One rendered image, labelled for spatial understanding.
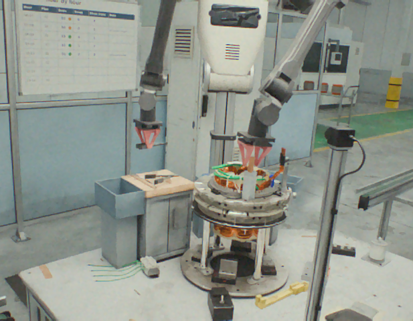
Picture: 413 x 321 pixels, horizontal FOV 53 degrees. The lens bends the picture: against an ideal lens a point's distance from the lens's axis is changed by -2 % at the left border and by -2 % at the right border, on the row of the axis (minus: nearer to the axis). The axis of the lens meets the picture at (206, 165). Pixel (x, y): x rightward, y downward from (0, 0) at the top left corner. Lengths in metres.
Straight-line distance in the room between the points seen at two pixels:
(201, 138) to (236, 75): 1.93
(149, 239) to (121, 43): 2.38
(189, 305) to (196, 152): 2.45
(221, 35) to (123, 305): 1.08
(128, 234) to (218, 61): 0.78
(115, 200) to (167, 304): 0.36
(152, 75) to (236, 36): 0.45
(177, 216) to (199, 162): 2.18
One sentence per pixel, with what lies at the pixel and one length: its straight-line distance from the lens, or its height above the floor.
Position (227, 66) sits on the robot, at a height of 1.47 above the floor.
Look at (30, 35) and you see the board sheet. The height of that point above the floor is 1.55.
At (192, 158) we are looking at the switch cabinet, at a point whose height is 0.58.
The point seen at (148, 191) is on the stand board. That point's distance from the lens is 1.43.
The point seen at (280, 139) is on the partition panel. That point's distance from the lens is 5.42.
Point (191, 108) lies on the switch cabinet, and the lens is 3.65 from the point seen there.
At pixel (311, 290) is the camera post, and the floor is 1.00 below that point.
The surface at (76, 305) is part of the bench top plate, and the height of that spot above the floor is 0.78.
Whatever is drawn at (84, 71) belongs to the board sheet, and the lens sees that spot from 3.49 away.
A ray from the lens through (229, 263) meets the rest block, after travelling 1.42.
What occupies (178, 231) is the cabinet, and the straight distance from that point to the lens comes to 1.58.
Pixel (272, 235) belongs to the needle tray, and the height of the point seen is 0.82.
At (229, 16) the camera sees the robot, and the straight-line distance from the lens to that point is 1.77.
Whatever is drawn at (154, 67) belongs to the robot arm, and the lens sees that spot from 1.45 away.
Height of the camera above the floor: 1.55
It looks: 16 degrees down
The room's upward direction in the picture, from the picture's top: 4 degrees clockwise
